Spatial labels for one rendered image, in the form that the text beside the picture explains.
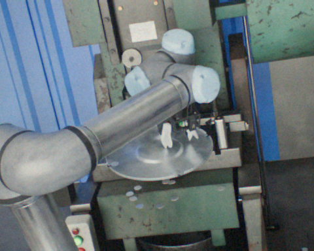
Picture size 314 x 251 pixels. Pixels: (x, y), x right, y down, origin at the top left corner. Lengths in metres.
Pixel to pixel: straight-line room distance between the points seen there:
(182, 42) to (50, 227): 0.51
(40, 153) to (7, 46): 2.10
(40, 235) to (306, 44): 0.79
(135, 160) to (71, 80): 1.55
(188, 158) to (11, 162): 0.65
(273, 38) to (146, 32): 0.40
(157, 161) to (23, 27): 1.65
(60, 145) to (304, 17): 0.68
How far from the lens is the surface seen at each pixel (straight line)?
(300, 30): 1.56
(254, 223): 1.79
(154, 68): 1.40
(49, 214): 1.29
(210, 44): 2.07
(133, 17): 1.80
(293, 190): 3.04
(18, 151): 1.14
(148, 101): 1.24
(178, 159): 1.67
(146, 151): 1.71
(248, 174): 1.83
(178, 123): 1.60
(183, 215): 1.85
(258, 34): 1.55
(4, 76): 3.29
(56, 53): 3.14
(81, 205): 1.84
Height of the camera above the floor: 1.49
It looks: 22 degrees down
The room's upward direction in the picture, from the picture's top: 11 degrees counter-clockwise
